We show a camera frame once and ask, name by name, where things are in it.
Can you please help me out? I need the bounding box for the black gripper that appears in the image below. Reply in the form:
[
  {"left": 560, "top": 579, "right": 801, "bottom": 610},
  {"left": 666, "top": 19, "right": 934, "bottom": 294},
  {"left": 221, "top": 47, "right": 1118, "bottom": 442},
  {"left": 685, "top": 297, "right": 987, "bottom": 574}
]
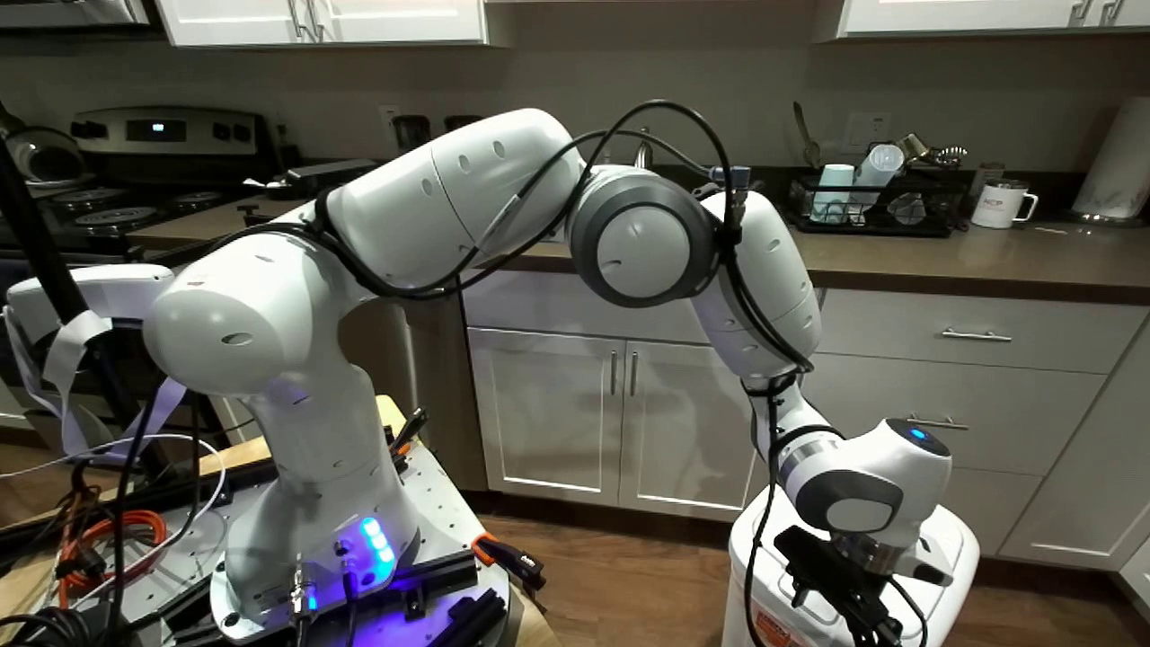
[{"left": 772, "top": 520, "right": 934, "bottom": 647}]

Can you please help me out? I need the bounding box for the white lidded trash bin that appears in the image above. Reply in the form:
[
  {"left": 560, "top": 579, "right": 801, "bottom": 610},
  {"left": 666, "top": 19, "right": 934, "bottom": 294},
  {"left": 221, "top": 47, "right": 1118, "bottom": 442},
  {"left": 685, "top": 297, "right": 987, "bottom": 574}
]
[{"left": 717, "top": 483, "right": 983, "bottom": 647}]

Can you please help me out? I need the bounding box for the white lower cabinet run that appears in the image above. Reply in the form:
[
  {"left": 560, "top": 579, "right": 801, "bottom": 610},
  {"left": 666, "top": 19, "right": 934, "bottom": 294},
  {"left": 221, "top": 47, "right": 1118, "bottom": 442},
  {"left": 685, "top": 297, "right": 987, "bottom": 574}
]
[{"left": 459, "top": 261, "right": 1150, "bottom": 574}]

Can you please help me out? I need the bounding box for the white mug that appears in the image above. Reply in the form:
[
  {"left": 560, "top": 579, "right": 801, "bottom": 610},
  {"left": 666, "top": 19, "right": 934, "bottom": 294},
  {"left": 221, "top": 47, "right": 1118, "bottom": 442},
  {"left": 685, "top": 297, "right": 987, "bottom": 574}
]
[{"left": 967, "top": 180, "right": 1040, "bottom": 235}]

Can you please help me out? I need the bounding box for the light blue cup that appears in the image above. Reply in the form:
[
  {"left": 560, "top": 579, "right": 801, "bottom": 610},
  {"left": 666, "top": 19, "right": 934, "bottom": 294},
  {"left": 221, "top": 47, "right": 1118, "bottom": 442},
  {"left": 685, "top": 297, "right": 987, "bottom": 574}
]
[{"left": 808, "top": 162, "right": 863, "bottom": 228}]

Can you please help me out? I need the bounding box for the metal robot cart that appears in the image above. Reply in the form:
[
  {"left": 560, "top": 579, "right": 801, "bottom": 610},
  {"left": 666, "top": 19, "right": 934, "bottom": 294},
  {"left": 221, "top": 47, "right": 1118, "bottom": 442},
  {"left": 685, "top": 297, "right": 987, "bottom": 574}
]
[{"left": 0, "top": 392, "right": 555, "bottom": 647}]

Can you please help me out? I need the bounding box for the white upper cabinet over rack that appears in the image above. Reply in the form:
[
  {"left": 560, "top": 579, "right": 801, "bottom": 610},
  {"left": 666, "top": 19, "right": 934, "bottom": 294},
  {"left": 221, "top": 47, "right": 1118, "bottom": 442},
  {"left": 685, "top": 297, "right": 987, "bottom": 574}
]
[{"left": 832, "top": 0, "right": 1150, "bottom": 43}]

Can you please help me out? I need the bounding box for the white upper cabinet near stove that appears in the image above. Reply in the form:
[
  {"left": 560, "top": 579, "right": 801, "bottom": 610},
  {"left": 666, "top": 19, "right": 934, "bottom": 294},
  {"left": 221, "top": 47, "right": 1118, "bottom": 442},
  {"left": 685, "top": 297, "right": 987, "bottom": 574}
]
[{"left": 152, "top": 0, "right": 491, "bottom": 52}]

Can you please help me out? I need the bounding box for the black stove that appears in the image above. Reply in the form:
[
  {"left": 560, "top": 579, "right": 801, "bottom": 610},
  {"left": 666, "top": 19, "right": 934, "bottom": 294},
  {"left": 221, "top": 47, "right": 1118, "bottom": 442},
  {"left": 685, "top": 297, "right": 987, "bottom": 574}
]
[{"left": 0, "top": 99, "right": 286, "bottom": 260}]

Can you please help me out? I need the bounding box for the black tripod pole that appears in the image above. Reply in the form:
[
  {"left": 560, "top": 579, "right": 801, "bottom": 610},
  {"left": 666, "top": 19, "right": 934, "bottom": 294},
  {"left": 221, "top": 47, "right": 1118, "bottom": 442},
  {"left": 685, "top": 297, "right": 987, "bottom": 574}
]
[{"left": 0, "top": 139, "right": 135, "bottom": 418}]

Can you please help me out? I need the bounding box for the black wire dish rack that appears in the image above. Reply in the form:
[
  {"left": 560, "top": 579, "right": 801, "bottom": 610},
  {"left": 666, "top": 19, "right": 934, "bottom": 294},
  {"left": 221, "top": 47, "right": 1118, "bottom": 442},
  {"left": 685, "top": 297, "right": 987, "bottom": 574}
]
[{"left": 784, "top": 150, "right": 982, "bottom": 242}]

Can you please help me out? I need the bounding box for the orange cable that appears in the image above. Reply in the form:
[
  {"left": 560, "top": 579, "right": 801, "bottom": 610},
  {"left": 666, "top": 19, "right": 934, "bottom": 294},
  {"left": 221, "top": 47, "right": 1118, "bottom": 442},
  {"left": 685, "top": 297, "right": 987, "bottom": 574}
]
[{"left": 51, "top": 506, "right": 177, "bottom": 604}]

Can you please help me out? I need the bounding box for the white curved frame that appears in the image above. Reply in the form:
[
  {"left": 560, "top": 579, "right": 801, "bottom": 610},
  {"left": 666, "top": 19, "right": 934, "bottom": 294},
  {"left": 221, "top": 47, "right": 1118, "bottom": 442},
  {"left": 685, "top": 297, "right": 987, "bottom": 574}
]
[{"left": 0, "top": 260, "right": 192, "bottom": 464}]

